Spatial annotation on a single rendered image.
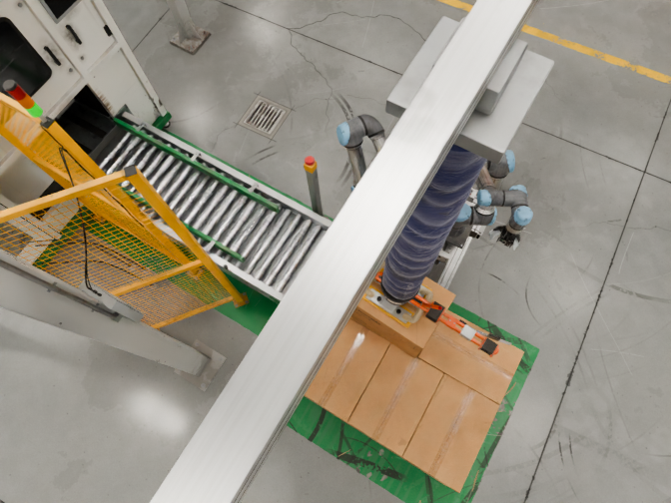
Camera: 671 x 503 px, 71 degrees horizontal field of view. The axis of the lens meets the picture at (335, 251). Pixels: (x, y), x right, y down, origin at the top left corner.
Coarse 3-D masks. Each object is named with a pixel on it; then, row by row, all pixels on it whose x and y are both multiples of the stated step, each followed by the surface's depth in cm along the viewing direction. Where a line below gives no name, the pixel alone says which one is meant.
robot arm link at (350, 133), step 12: (348, 120) 259; (360, 120) 256; (336, 132) 263; (348, 132) 255; (360, 132) 257; (348, 144) 261; (360, 144) 263; (348, 156) 271; (360, 156) 269; (360, 168) 274
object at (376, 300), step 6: (372, 288) 292; (378, 294) 291; (366, 300) 290; (372, 300) 290; (378, 300) 288; (378, 306) 289; (396, 306) 288; (402, 306) 288; (384, 312) 288; (390, 312) 287; (396, 312) 285; (402, 312) 286; (408, 312) 286; (396, 318) 286; (402, 318) 285; (402, 324) 285; (408, 324) 284
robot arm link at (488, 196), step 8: (480, 176) 229; (488, 176) 228; (480, 184) 225; (488, 184) 221; (480, 192) 216; (488, 192) 215; (496, 192) 215; (480, 200) 216; (488, 200) 215; (496, 200) 214; (504, 200) 214
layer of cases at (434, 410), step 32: (352, 320) 329; (352, 352) 321; (384, 352) 320; (448, 352) 319; (480, 352) 318; (512, 352) 318; (320, 384) 314; (352, 384) 314; (384, 384) 313; (416, 384) 312; (448, 384) 312; (480, 384) 311; (352, 416) 307; (384, 416) 306; (416, 416) 305; (448, 416) 305; (480, 416) 304; (416, 448) 299; (448, 448) 298; (448, 480) 292
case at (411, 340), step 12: (432, 288) 294; (444, 288) 294; (360, 300) 293; (432, 300) 291; (444, 300) 291; (360, 312) 301; (372, 312) 290; (372, 324) 309; (384, 324) 288; (396, 324) 287; (420, 324) 286; (432, 324) 286; (384, 336) 318; (396, 336) 296; (408, 336) 284; (420, 336) 284; (408, 348) 304; (420, 348) 284
